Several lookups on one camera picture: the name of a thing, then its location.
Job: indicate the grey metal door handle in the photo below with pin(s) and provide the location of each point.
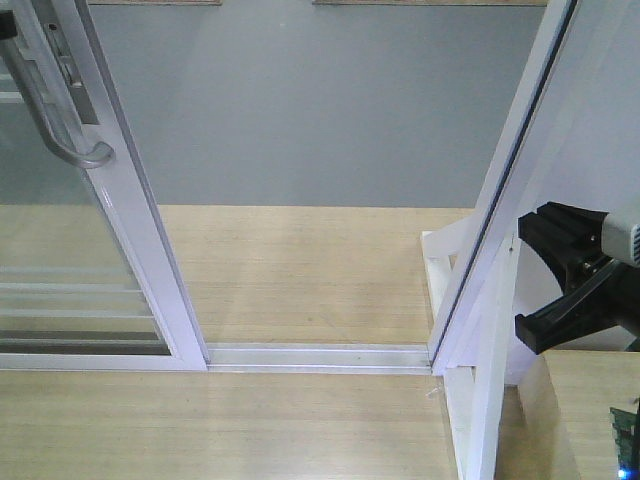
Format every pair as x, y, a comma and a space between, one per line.
39, 108

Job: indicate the green circuit board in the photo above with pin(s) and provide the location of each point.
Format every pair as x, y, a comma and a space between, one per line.
625, 427

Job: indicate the white door frame post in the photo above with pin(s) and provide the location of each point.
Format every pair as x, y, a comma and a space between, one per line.
481, 277

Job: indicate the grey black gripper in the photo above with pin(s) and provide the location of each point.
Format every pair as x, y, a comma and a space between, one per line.
594, 256

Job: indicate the white framed sliding glass door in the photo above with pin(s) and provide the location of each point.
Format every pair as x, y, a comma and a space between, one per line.
88, 277

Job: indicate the aluminium door floor track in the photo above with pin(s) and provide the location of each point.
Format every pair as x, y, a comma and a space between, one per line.
310, 358

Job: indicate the light wooden box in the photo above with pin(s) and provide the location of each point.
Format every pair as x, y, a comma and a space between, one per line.
566, 398

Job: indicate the white wall panel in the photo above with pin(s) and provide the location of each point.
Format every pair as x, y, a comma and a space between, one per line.
581, 145

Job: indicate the light wooden platform board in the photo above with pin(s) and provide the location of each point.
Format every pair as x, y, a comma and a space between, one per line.
257, 274

